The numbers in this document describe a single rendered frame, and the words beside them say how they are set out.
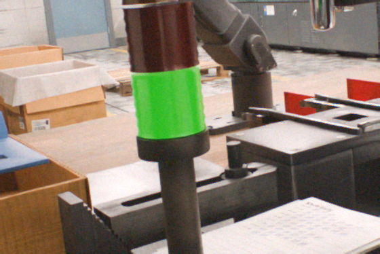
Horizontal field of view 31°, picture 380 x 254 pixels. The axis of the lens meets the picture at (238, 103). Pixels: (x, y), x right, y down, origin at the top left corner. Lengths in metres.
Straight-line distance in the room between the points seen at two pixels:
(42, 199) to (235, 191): 0.17
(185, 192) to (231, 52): 0.63
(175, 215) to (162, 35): 0.10
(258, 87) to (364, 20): 6.67
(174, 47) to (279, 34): 8.79
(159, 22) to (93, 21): 11.50
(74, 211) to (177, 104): 0.15
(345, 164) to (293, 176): 0.05
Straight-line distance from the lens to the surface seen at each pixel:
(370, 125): 0.61
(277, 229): 0.50
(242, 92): 1.04
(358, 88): 1.02
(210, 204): 0.53
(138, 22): 0.36
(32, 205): 0.60
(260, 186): 0.55
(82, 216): 0.49
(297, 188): 0.57
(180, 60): 0.36
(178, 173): 0.38
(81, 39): 11.79
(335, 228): 0.50
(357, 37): 7.82
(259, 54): 1.01
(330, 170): 0.58
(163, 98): 0.36
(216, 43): 1.01
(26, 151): 0.66
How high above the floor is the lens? 1.13
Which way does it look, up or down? 11 degrees down
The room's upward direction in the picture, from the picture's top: 5 degrees counter-clockwise
